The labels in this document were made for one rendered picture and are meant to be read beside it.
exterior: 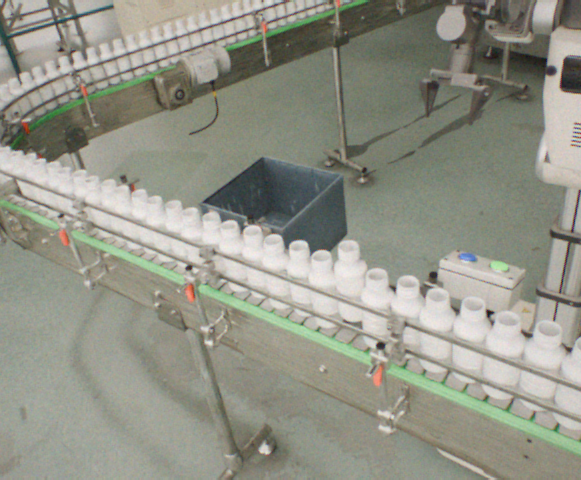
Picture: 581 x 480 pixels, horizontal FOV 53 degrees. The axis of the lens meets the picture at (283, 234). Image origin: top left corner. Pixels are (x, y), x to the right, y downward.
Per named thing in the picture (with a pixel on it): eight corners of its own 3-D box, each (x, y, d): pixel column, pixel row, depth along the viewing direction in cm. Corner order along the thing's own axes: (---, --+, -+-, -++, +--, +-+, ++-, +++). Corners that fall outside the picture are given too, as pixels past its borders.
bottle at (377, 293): (397, 349, 111) (396, 284, 101) (365, 352, 112) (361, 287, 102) (392, 326, 116) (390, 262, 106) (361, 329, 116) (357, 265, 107)
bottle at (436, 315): (412, 363, 108) (412, 296, 98) (432, 345, 111) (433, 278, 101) (440, 380, 104) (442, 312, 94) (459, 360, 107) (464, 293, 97)
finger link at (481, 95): (474, 126, 119) (485, 79, 116) (441, 120, 123) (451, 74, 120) (485, 127, 124) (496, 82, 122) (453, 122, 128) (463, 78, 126)
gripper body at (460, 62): (475, 84, 118) (484, 46, 116) (428, 77, 123) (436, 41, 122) (485, 87, 123) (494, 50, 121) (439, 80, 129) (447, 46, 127)
